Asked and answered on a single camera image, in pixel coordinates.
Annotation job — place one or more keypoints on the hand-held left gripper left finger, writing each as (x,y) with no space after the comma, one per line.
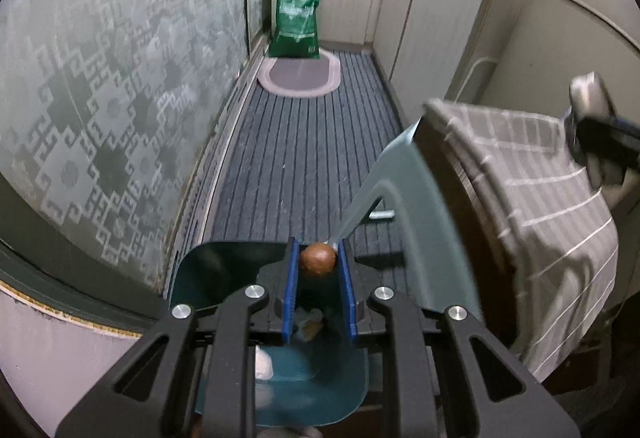
(290,293)

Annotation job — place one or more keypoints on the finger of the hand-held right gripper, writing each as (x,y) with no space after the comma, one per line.
(605,131)

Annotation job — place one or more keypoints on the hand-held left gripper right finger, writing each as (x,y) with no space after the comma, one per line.
(347,293)

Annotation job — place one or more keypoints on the brown wrapper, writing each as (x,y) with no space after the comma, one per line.
(310,325)

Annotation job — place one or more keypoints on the brown round nut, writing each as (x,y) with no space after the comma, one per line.
(317,259)

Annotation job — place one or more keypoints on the white paper cup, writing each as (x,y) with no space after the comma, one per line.
(263,364)

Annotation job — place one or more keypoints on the grey checked tablecloth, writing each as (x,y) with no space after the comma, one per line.
(525,168)

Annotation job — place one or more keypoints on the white refrigerator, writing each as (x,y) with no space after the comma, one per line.
(550,43)

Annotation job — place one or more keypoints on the striped dark floor mat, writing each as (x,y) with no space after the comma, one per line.
(300,158)

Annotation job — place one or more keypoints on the oval pink rug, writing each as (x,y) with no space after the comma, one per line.
(300,76)

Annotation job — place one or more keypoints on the green sack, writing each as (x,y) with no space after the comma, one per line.
(297,23)

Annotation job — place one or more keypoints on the patterned frosted glass door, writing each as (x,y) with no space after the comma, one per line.
(100,68)

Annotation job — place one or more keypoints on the metal table frame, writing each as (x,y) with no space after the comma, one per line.
(475,68)

